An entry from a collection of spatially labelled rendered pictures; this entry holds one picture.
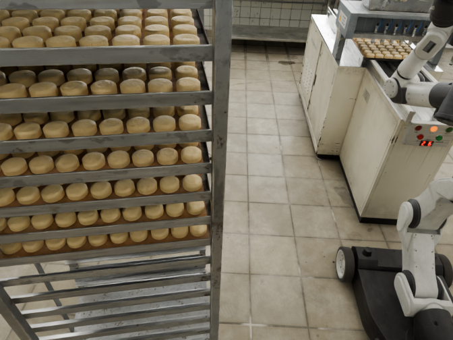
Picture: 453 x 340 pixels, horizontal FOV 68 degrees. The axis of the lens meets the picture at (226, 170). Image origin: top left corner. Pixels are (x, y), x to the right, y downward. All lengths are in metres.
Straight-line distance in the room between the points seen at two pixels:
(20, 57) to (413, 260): 1.74
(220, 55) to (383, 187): 1.81
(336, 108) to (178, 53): 2.14
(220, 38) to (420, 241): 1.53
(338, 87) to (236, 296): 1.59
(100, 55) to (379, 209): 2.07
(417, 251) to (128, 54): 1.61
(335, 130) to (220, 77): 2.21
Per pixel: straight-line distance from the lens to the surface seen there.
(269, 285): 2.06
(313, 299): 2.06
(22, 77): 0.83
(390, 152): 2.13
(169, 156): 0.81
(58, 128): 0.80
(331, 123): 2.75
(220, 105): 0.66
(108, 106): 0.70
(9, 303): 1.21
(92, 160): 0.83
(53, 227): 1.00
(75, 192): 0.90
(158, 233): 1.00
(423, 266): 1.92
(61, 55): 0.67
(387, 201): 2.39
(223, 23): 0.61
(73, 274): 1.09
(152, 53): 0.65
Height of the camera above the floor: 1.73
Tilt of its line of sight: 39 degrees down
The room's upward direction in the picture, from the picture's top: 3 degrees clockwise
